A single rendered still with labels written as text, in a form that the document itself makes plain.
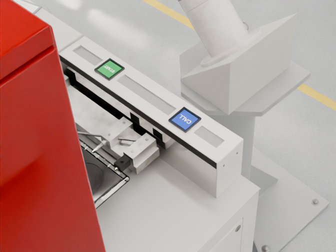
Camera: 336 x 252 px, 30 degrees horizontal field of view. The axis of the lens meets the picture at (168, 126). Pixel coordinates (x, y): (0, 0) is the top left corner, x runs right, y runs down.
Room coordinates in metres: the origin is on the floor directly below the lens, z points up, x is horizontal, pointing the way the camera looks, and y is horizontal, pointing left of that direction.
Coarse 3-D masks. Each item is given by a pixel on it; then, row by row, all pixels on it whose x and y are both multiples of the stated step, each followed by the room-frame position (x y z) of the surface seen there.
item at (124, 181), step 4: (128, 176) 0.86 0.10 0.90; (120, 180) 0.85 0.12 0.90; (124, 180) 0.85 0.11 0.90; (128, 180) 0.86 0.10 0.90; (116, 184) 0.84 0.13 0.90; (120, 184) 0.84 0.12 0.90; (124, 184) 0.85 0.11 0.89; (112, 188) 0.83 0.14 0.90; (116, 188) 0.83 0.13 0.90; (108, 192) 0.82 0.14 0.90; (112, 192) 0.82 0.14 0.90; (104, 196) 0.81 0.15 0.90; (108, 196) 0.81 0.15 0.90; (100, 200) 0.80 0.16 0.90; (104, 200) 0.80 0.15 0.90; (96, 204) 0.79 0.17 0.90; (100, 204) 0.79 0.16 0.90; (96, 208) 0.79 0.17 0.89
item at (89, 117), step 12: (72, 96) 1.15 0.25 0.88; (84, 96) 1.15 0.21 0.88; (72, 108) 1.11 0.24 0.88; (84, 108) 1.11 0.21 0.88; (96, 108) 1.10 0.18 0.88; (84, 120) 1.06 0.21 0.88; (96, 120) 1.06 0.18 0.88; (108, 120) 1.06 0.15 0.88; (96, 132) 1.02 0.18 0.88; (132, 132) 1.01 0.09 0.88; (120, 144) 0.98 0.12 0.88; (120, 156) 0.94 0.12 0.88; (144, 156) 0.94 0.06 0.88; (156, 156) 0.95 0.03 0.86; (132, 168) 0.91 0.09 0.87
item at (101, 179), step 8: (88, 160) 0.92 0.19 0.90; (96, 160) 0.92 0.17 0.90; (88, 168) 0.90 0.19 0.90; (96, 168) 0.89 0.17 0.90; (104, 168) 0.89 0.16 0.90; (88, 176) 0.87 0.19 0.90; (96, 176) 0.87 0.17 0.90; (104, 176) 0.87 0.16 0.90; (112, 176) 0.87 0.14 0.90; (96, 184) 0.85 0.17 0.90; (104, 184) 0.85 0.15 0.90; (112, 184) 0.84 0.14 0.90; (96, 192) 0.83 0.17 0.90; (104, 192) 0.82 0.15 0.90; (96, 200) 0.81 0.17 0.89
